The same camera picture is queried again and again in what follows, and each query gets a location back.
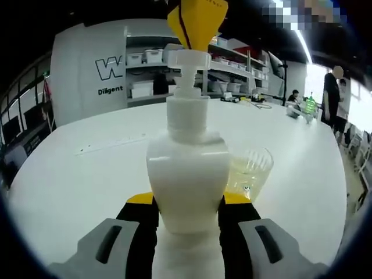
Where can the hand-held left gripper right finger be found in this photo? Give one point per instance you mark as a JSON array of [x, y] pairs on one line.
[[261, 255]]

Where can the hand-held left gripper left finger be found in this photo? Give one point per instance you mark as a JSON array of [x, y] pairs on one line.
[[96, 253]]

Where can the clear ribbed cup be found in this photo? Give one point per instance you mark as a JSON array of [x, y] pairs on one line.
[[253, 174]]

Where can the white pump bottle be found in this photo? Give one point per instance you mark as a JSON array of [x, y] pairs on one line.
[[186, 180]]

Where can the row of white storage bins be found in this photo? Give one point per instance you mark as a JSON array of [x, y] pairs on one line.
[[151, 55]]

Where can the grey metal shelf unit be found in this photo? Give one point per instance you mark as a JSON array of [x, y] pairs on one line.
[[139, 68]]

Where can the black bag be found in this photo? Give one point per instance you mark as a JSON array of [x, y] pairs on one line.
[[160, 84]]

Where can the white gadget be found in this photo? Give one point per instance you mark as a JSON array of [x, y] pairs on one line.
[[228, 98]]

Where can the yellow and black tool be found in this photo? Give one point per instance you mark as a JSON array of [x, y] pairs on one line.
[[247, 99]]

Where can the black tripod stand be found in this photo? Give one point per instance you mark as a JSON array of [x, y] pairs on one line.
[[284, 84]]

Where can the ceiling light strip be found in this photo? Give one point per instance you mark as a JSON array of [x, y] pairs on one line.
[[303, 46]]

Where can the white device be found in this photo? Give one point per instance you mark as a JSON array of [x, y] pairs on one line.
[[293, 112]]

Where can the green transparent object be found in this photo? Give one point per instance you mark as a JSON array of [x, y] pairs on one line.
[[310, 103]]

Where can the red flag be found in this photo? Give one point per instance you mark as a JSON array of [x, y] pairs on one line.
[[47, 90]]

